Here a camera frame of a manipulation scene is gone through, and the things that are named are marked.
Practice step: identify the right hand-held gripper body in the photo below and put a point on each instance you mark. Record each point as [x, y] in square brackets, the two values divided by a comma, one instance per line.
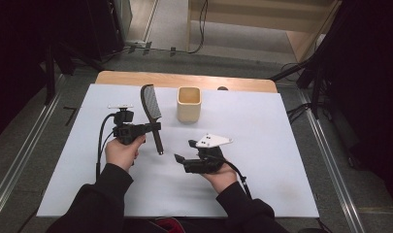
[205, 163]

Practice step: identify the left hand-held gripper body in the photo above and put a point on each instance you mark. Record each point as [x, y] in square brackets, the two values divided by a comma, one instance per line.
[127, 129]

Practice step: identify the black comb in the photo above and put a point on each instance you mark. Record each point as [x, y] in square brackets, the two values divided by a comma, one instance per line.
[151, 102]

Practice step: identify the person's right hand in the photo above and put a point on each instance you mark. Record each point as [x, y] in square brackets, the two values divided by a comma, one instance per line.
[223, 179]

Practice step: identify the person's left hand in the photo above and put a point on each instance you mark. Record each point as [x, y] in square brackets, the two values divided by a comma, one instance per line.
[121, 153]

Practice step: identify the beige square cup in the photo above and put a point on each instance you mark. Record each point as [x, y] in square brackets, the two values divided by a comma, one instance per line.
[189, 110]

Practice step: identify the wooden table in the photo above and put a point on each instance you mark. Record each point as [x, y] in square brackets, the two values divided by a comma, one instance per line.
[126, 78]

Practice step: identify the white table sheet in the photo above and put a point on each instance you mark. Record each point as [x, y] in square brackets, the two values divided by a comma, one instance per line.
[265, 155]

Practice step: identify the small dark round object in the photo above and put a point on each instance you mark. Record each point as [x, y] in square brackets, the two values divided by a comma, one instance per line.
[222, 88]

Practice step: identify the person's red and dark clothing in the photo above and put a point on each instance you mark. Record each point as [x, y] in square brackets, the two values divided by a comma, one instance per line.
[171, 226]

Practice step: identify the white power strip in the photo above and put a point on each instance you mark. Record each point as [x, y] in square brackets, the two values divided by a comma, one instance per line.
[136, 42]

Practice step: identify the black metal stand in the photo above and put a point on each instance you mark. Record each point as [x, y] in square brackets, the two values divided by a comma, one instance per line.
[315, 81]
[50, 74]

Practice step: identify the dark cabinet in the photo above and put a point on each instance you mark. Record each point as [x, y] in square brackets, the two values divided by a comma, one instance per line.
[103, 26]

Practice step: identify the light wooden shelf unit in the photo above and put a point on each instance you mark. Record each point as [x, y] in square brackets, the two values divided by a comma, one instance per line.
[265, 21]

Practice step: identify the metal floor rail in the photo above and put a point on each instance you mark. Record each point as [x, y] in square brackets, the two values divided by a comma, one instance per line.
[22, 152]
[333, 161]

